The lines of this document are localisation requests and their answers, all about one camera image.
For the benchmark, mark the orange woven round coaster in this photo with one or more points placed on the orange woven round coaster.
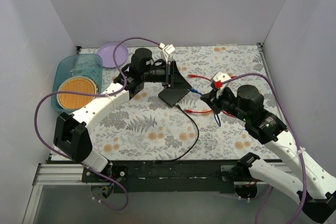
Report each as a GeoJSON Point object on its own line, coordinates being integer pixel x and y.
{"type": "Point", "coordinates": [70, 92]}

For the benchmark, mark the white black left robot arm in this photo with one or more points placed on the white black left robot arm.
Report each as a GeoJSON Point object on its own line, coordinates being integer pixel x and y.
{"type": "Point", "coordinates": [72, 132]}

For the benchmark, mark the floral patterned table mat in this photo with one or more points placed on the floral patterned table mat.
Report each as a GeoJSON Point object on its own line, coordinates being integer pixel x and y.
{"type": "Point", "coordinates": [146, 128]}

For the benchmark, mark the teal plastic tray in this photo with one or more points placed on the teal plastic tray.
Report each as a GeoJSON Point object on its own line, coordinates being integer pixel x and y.
{"type": "Point", "coordinates": [78, 73]}

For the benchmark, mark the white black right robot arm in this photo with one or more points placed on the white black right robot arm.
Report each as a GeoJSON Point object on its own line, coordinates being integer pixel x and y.
{"type": "Point", "coordinates": [309, 183]}

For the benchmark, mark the purple plastic plate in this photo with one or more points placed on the purple plastic plate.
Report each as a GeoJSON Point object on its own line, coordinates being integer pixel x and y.
{"type": "Point", "coordinates": [106, 54]}

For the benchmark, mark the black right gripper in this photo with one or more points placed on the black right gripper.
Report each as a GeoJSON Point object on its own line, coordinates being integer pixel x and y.
{"type": "Point", "coordinates": [217, 98]}

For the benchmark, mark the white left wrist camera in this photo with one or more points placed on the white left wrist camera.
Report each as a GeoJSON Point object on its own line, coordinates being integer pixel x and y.
{"type": "Point", "coordinates": [166, 50]}

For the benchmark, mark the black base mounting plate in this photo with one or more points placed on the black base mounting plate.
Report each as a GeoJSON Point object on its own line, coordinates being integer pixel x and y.
{"type": "Point", "coordinates": [181, 176]}

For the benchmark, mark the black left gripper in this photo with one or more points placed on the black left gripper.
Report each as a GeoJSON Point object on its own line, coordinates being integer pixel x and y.
{"type": "Point", "coordinates": [169, 74]}

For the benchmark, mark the aluminium frame rail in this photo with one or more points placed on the aluminium frame rail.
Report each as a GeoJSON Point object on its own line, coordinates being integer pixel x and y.
{"type": "Point", "coordinates": [58, 174]}

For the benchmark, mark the black network switch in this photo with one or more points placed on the black network switch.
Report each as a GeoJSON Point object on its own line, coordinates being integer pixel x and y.
{"type": "Point", "coordinates": [172, 96]}

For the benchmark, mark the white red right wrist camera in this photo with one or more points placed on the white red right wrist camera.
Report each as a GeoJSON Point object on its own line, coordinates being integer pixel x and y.
{"type": "Point", "coordinates": [216, 82]}

